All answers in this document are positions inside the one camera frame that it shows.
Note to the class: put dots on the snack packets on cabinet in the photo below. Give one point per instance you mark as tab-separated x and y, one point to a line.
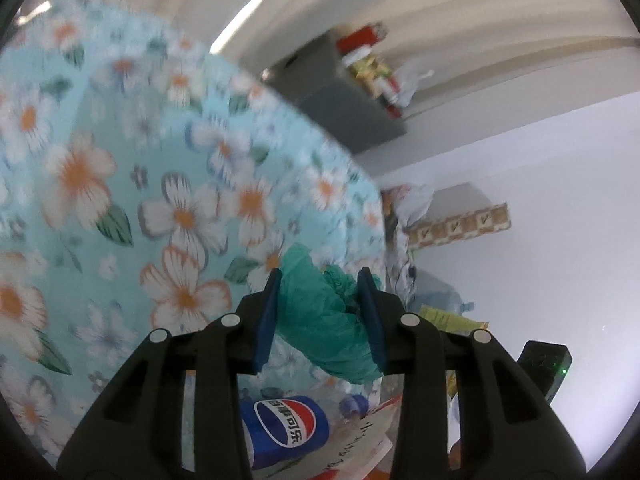
376	77

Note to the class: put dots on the white plastic bag on cabinet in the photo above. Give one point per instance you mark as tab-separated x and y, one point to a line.
408	77

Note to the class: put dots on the floral blue bed quilt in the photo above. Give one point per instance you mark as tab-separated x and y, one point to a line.
146	183

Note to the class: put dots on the pepsi plastic bottle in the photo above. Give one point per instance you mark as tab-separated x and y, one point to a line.
277	430

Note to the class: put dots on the red thermos bottle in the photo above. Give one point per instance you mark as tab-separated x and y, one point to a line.
366	36

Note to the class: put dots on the green plastic bag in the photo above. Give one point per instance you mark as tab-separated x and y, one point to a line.
319	314

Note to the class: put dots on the red white paper package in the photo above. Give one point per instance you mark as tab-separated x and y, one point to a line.
352	454

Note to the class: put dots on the beige curtain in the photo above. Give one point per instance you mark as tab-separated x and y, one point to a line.
455	38

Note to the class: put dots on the grey bedside cabinet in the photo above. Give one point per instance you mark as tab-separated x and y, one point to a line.
314	79

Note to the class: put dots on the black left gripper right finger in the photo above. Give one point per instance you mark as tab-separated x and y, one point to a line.
468	410

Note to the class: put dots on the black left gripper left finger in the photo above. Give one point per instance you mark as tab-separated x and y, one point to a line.
172	411

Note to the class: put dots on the patterned cardboard box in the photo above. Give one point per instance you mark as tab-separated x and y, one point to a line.
460	227

